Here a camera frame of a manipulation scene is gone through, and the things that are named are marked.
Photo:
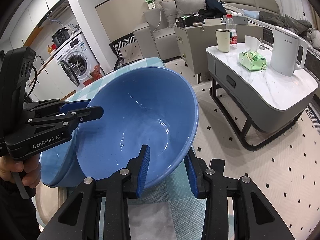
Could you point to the grey sofa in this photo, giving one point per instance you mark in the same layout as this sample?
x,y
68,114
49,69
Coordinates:
x,y
165,37

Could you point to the blue bowl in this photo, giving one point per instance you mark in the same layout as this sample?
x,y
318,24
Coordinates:
x,y
140,120
57,170

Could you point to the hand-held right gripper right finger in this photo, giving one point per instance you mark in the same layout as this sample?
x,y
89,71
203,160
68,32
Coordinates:
x,y
191,175

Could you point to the kitchen faucet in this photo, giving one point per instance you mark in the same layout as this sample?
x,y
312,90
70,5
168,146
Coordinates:
x,y
39,60

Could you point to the black white patterned chair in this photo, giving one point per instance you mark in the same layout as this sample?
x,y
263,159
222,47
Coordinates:
x,y
123,50

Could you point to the teal checked tablecloth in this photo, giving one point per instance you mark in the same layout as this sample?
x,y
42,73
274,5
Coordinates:
x,y
175,205

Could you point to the steel range hood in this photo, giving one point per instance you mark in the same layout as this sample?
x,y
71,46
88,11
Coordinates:
x,y
57,10

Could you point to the small open red carton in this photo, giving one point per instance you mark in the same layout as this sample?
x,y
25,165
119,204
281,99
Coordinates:
x,y
95,76

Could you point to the person's left forearm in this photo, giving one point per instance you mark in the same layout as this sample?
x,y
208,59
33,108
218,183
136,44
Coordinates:
x,y
15,217

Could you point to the white lower kitchen cabinets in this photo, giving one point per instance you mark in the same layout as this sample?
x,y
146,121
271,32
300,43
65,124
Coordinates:
x,y
50,80

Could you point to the grey blanket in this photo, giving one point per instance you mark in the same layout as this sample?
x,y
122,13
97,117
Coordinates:
x,y
287,22

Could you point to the cream tumbler cup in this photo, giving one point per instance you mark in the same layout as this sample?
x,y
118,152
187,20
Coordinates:
x,y
223,41

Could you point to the green tissue pack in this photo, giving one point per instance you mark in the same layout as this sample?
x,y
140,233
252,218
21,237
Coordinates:
x,y
252,60

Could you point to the person's left hand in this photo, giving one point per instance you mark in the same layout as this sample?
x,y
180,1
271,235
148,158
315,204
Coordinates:
x,y
32,171

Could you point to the beige plate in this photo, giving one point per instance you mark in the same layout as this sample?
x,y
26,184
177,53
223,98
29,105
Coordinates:
x,y
45,205

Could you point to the white coffee table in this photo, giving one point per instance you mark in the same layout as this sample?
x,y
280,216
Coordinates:
x,y
275,92

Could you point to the white upper kitchen cabinets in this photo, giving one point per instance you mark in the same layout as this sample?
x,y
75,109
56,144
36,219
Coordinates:
x,y
32,10

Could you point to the black jacket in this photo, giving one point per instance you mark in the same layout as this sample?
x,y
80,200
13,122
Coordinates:
x,y
212,7

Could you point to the grey side cabinet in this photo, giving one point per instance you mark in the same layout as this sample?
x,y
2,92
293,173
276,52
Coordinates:
x,y
200,42

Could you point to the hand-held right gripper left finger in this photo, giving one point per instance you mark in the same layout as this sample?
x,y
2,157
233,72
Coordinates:
x,y
145,170

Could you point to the green white wall device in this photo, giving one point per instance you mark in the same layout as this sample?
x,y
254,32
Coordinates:
x,y
151,3

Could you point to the grey cushion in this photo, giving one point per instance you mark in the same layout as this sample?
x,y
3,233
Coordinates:
x,y
168,13
190,8

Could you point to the red label plastic bottle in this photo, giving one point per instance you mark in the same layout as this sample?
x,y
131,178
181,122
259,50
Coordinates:
x,y
231,27

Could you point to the white kitchen cabinets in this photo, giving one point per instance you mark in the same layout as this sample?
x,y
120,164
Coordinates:
x,y
32,10
50,80

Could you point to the black box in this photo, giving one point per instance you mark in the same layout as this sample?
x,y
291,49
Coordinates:
x,y
187,22

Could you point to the white dotted rug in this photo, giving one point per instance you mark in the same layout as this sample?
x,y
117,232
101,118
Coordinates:
x,y
275,180

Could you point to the white washing machine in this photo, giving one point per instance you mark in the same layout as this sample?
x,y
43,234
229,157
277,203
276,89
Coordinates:
x,y
82,52

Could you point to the white electric kettle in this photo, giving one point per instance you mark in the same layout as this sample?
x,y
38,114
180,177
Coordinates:
x,y
285,52

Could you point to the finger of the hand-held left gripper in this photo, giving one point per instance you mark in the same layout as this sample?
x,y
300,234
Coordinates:
x,y
70,106
87,113

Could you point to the black pressure cooker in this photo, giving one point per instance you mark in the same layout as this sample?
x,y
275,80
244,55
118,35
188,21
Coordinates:
x,y
60,37

